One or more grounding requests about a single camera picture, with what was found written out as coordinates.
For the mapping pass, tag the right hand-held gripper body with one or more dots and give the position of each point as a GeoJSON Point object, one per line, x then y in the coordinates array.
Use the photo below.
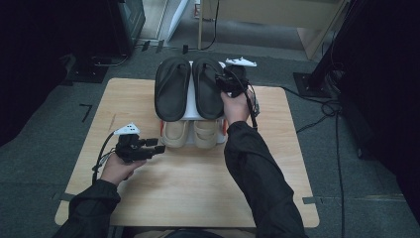
{"type": "Point", "coordinates": [236, 79]}

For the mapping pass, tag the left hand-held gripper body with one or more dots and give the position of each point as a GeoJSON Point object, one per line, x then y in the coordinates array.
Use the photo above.
{"type": "Point", "coordinates": [130, 147]}

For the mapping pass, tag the black slipper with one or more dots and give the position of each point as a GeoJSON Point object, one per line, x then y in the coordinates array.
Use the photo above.
{"type": "Point", "coordinates": [172, 89]}
{"type": "Point", "coordinates": [208, 89]}

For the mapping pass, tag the beige clog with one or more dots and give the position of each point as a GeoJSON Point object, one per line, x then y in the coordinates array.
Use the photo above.
{"type": "Point", "coordinates": [175, 134]}
{"type": "Point", "coordinates": [205, 135]}

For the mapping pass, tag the white two-tier shoe rack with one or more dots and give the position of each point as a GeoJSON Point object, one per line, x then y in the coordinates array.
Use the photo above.
{"type": "Point", "coordinates": [191, 99]}

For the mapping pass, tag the person's right hand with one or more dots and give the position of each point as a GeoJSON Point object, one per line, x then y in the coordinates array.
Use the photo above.
{"type": "Point", "coordinates": [236, 107]}

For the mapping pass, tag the person's left hand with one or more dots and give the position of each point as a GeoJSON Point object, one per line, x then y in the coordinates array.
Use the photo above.
{"type": "Point", "coordinates": [117, 170]}

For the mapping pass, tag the black plug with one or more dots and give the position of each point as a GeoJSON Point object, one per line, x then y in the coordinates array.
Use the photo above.
{"type": "Point", "coordinates": [185, 49]}

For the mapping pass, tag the light wooden cabinet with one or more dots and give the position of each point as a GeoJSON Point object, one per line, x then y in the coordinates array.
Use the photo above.
{"type": "Point", "coordinates": [274, 20]}

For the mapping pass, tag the white board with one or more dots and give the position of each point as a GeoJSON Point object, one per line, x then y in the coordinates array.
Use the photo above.
{"type": "Point", "coordinates": [178, 20]}

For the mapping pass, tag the black metal stand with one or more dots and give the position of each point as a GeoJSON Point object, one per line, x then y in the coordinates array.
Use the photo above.
{"type": "Point", "coordinates": [330, 49]}

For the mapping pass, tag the dark cabinet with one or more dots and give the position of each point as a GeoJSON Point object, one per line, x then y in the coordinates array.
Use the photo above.
{"type": "Point", "coordinates": [127, 23]}

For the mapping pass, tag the grey tape strip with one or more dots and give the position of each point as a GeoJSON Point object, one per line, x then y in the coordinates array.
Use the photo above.
{"type": "Point", "coordinates": [309, 200]}

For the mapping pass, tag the black stand base plate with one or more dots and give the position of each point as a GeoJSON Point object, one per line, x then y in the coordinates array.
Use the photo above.
{"type": "Point", "coordinates": [87, 71]}

